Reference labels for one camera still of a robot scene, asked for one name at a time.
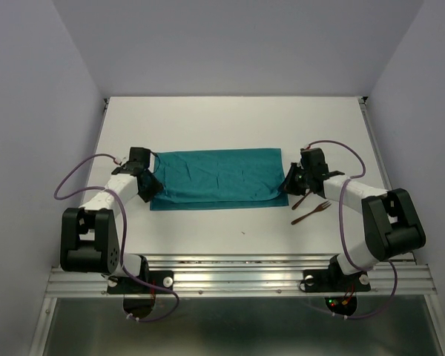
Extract teal cloth napkin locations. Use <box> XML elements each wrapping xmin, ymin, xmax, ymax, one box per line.
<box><xmin>150</xmin><ymin>148</ymin><xmax>289</xmax><ymax>211</ymax></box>

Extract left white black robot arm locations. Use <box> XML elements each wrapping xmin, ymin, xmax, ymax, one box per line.
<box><xmin>60</xmin><ymin>159</ymin><xmax>162</xmax><ymax>276</ymax></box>

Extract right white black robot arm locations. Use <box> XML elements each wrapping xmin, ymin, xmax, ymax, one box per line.
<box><xmin>279</xmin><ymin>163</ymin><xmax>426</xmax><ymax>289</ymax></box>

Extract brown wooden spoon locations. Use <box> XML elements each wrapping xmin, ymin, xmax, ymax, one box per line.
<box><xmin>291</xmin><ymin>191</ymin><xmax>312</xmax><ymax>211</ymax></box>

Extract brown wooden fork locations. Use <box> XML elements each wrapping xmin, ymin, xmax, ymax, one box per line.
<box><xmin>291</xmin><ymin>201</ymin><xmax>332</xmax><ymax>225</ymax></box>

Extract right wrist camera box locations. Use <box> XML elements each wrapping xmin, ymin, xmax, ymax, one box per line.
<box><xmin>300</xmin><ymin>148</ymin><xmax>329</xmax><ymax>176</ymax></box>

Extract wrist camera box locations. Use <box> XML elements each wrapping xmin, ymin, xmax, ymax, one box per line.
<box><xmin>127</xmin><ymin>147</ymin><xmax>151</xmax><ymax>169</ymax></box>
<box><xmin>300</xmin><ymin>148</ymin><xmax>329</xmax><ymax>176</ymax></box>

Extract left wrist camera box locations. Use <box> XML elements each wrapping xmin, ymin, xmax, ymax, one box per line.
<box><xmin>127</xmin><ymin>147</ymin><xmax>151</xmax><ymax>169</ymax></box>

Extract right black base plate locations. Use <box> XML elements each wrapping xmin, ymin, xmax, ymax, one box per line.
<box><xmin>298</xmin><ymin>268</ymin><xmax>371</xmax><ymax>294</ymax></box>

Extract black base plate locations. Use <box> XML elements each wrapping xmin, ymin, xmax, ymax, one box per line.
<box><xmin>101</xmin><ymin>269</ymin><xmax>176</xmax><ymax>297</ymax></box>
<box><xmin>298</xmin><ymin>268</ymin><xmax>371</xmax><ymax>294</ymax></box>

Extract aluminium frame rail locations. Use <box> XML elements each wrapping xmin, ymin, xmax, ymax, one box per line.
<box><xmin>44</xmin><ymin>253</ymin><xmax>439</xmax><ymax>298</ymax></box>

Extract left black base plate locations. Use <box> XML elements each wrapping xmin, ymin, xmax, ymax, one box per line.
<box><xmin>101</xmin><ymin>269</ymin><xmax>176</xmax><ymax>297</ymax></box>

